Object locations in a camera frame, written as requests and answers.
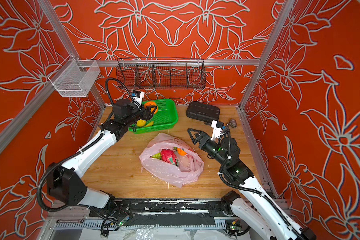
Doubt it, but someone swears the yellow banana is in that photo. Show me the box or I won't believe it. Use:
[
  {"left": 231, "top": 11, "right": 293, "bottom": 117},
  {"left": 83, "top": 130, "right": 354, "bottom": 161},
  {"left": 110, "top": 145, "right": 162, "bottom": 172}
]
[{"left": 144, "top": 121, "right": 154, "bottom": 128}]

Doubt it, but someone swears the pink plastic bag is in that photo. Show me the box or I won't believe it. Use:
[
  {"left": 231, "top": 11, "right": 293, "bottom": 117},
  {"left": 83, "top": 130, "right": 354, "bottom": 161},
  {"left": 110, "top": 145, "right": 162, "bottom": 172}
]
[{"left": 140, "top": 133, "right": 204, "bottom": 188}]

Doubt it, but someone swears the black plastic case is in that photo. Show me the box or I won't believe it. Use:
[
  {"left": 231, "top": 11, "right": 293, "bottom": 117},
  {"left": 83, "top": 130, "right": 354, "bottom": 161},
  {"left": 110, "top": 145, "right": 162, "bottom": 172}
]
[{"left": 186, "top": 101, "right": 220, "bottom": 124}]

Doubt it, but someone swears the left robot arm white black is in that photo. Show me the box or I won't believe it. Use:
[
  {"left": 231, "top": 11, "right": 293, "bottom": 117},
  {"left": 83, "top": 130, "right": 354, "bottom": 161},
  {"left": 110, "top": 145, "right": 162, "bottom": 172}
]
[{"left": 37, "top": 78, "right": 158, "bottom": 219}]

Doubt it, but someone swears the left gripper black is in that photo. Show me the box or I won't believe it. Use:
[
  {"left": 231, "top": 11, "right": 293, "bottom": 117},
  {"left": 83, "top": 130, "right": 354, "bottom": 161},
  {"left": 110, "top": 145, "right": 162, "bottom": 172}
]
[{"left": 125, "top": 102, "right": 156, "bottom": 127}]

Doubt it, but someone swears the white wire mesh basket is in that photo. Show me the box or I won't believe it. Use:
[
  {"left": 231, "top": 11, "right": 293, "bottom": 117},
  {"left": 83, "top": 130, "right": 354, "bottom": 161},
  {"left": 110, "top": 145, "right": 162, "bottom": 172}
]
[{"left": 47, "top": 55, "right": 101, "bottom": 98}]

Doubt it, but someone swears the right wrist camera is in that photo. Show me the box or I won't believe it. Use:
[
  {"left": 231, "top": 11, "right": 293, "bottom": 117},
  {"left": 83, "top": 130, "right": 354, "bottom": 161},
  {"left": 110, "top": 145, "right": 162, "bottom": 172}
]
[{"left": 211, "top": 120, "right": 225, "bottom": 141}]

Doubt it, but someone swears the black wire wall basket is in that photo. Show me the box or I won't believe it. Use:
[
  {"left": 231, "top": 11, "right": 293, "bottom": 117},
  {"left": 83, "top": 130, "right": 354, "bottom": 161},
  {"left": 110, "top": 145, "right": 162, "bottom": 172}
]
[{"left": 117, "top": 57, "right": 207, "bottom": 90}]

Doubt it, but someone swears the small metal fitting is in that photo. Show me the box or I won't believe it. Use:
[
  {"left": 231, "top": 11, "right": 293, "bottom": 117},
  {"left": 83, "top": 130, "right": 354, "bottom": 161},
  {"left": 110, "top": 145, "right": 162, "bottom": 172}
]
[{"left": 227, "top": 119, "right": 238, "bottom": 128}]

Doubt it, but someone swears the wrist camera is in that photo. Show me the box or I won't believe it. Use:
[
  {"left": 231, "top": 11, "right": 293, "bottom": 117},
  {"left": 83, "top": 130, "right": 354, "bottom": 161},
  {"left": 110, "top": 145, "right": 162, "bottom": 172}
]
[
  {"left": 131, "top": 90, "right": 145, "bottom": 106},
  {"left": 211, "top": 120, "right": 225, "bottom": 141}
]

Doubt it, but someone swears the orange fruit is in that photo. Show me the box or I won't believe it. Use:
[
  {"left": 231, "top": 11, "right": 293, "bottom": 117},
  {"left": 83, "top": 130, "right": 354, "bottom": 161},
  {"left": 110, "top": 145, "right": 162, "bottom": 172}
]
[{"left": 144, "top": 101, "right": 158, "bottom": 115}]

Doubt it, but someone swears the red green dragon fruit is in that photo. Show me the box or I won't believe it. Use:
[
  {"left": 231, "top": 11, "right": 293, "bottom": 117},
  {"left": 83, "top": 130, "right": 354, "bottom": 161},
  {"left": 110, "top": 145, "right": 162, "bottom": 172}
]
[{"left": 151, "top": 150, "right": 178, "bottom": 166}]

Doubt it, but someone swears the green plastic basket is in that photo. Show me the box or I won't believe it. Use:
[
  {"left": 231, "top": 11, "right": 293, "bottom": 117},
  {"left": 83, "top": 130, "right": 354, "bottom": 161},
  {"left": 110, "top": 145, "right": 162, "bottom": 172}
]
[{"left": 129, "top": 99, "right": 179, "bottom": 134}]

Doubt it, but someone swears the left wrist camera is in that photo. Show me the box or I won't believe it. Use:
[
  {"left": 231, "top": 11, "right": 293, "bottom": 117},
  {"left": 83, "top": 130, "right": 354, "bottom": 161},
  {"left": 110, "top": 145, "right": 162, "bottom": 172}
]
[{"left": 131, "top": 90, "right": 145, "bottom": 106}]

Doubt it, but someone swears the yellow lemon fruit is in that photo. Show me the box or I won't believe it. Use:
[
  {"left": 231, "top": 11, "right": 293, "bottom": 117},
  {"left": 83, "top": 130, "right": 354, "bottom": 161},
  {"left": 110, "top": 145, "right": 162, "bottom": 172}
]
[{"left": 136, "top": 120, "right": 147, "bottom": 128}]

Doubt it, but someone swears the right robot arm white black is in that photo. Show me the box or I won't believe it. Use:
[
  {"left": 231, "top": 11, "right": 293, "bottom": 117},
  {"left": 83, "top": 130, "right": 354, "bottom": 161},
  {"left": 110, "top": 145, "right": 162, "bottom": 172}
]
[{"left": 187, "top": 128, "right": 317, "bottom": 240}]

